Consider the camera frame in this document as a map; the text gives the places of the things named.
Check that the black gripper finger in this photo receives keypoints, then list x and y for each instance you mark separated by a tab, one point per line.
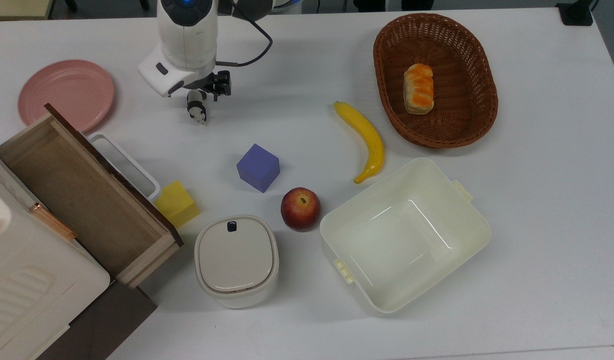
224	85

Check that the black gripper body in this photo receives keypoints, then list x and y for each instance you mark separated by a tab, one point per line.
204	82

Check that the small panda toy figure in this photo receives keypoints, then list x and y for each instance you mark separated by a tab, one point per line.
198	111

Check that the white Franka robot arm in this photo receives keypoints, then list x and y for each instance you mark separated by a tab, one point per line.
187	35

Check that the toy bread with orange glaze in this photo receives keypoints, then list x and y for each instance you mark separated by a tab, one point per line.
419	90

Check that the purple foam cube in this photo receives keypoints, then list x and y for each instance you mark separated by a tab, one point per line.
258	167

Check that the yellow foam cube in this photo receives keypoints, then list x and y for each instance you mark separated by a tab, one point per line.
177	205

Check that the pink plastic plate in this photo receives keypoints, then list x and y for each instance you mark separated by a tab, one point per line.
62	92

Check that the red apple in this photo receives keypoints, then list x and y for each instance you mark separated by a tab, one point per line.
300	209

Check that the yellow banana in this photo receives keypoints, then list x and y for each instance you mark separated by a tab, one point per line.
366	135

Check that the small white lidded trash can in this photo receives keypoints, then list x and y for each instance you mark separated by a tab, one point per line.
236	257

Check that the copper latch on storage box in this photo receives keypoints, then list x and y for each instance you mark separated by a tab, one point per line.
54	222

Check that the cream square plastic bin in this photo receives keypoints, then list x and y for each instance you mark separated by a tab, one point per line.
401	240

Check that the brown wicker basket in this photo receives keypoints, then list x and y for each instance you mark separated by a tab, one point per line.
461	100

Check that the black stand base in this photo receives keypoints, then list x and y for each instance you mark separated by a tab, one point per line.
575	15

